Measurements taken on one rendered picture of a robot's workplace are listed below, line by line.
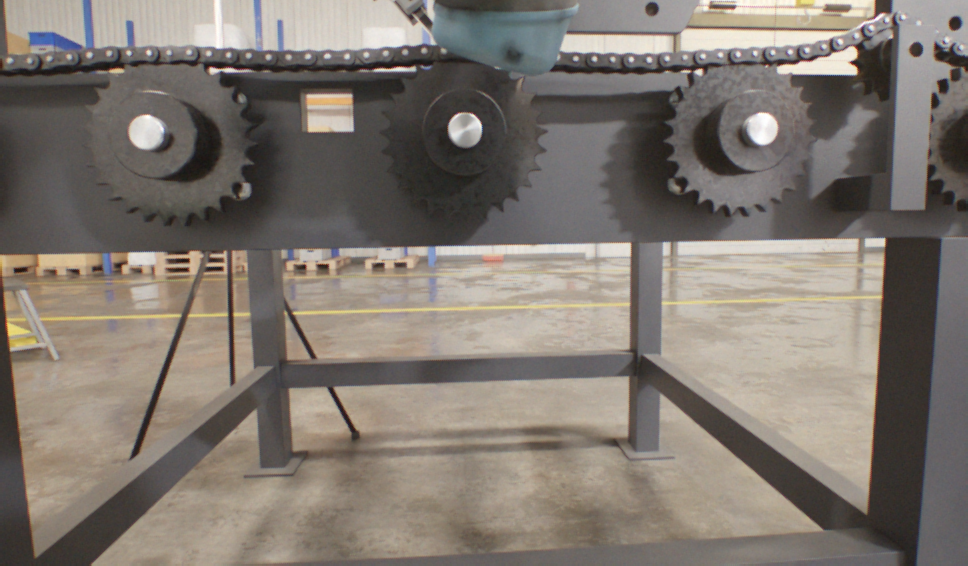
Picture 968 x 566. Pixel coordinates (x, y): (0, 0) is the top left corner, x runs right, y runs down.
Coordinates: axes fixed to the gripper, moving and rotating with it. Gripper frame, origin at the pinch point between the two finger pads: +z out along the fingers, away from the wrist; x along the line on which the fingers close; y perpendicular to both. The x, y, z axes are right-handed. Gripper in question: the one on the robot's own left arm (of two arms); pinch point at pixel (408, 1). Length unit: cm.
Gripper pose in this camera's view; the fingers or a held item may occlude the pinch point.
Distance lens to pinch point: 70.3
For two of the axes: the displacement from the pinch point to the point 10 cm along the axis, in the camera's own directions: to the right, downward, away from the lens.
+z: 6.0, 7.8, -1.6
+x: -1.0, -1.2, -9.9
